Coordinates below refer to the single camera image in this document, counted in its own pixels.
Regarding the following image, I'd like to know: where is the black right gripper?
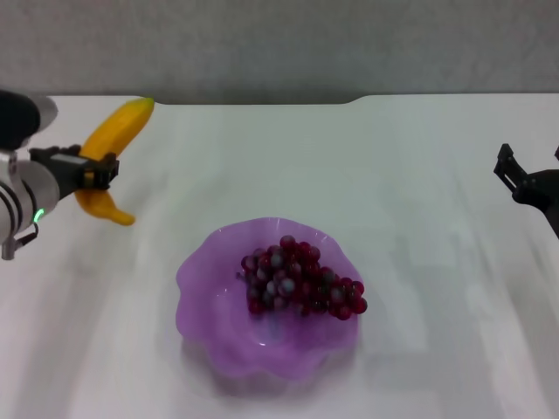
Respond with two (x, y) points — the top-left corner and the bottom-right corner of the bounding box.
(493, 142), (559, 240)

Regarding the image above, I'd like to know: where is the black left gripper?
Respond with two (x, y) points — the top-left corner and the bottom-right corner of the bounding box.
(28, 146), (121, 203)

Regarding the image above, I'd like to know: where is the yellow banana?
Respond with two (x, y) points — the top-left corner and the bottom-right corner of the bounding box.
(74, 97), (155, 227)

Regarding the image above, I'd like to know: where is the dark red grape bunch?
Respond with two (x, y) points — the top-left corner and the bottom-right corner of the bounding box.
(239, 234), (369, 322)

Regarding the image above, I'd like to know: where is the purple wavy plastic plate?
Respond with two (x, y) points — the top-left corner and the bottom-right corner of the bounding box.
(175, 216), (365, 388)

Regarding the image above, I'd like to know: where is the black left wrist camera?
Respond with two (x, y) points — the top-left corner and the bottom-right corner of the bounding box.
(0, 89), (59, 152)

